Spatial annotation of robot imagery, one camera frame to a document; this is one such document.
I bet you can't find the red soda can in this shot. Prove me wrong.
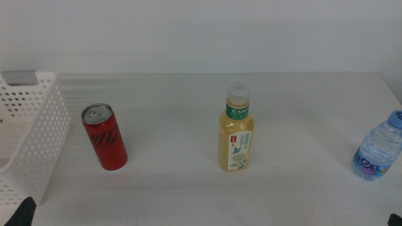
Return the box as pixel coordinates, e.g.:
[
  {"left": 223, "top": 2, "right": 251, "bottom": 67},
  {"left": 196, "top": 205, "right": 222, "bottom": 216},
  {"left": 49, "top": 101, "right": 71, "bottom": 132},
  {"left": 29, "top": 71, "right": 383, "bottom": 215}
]
[{"left": 80, "top": 103, "right": 129, "bottom": 172}]

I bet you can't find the clear water bottle blue cap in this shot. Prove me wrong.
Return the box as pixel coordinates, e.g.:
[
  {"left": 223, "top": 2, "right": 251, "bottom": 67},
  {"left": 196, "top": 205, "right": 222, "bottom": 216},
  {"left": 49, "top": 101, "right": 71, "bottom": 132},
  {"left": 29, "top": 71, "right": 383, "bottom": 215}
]
[{"left": 350, "top": 109, "right": 402, "bottom": 182}]

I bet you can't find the yellow tea bottle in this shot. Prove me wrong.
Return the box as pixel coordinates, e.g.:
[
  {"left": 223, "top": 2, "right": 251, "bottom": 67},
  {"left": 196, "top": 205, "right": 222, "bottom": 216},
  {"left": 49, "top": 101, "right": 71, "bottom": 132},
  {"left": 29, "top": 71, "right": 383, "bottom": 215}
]
[{"left": 217, "top": 81, "right": 255, "bottom": 173}]

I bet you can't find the white perforated plastic basket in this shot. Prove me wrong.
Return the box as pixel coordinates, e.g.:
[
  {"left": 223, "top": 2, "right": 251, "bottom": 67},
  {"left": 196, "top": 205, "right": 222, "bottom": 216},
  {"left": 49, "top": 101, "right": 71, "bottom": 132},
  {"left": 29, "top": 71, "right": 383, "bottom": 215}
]
[{"left": 0, "top": 70, "right": 73, "bottom": 208}]

